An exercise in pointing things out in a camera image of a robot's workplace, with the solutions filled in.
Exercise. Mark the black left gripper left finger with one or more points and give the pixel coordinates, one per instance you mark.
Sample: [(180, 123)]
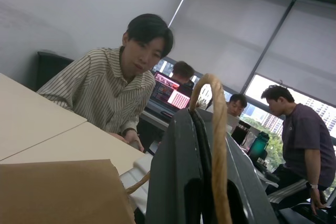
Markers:
[(173, 171)]

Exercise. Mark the monitor with red windows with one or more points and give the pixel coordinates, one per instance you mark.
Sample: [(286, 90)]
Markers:
[(170, 93)]

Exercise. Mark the person in purple t-shirt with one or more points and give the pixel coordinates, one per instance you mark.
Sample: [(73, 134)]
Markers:
[(302, 140)]

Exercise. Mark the person in striped shirt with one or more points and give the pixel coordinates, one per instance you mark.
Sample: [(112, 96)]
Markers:
[(105, 90)]

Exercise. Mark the grey roller blind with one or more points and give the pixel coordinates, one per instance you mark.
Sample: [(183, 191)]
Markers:
[(225, 30), (302, 51)]

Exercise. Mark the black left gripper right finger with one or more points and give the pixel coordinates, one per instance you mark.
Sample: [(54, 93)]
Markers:
[(244, 182)]

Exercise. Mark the white plastic box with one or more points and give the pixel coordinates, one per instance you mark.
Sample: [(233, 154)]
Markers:
[(136, 174)]

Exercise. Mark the person in black facing monitor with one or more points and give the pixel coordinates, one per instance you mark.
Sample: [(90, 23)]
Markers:
[(183, 73)]

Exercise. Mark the striped-shirt person's hand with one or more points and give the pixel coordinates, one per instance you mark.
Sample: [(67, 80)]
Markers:
[(135, 142)]

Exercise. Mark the purple-shirt person's hand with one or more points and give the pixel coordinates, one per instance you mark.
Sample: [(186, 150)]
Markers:
[(318, 203)]

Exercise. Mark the green water bottle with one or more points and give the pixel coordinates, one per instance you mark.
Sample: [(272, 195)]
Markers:
[(259, 146)]

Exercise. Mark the seated person with dark hair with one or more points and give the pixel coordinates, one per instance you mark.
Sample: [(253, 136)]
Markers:
[(237, 106)]

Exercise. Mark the black office chair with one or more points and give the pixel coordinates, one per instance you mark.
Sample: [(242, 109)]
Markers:
[(51, 69)]

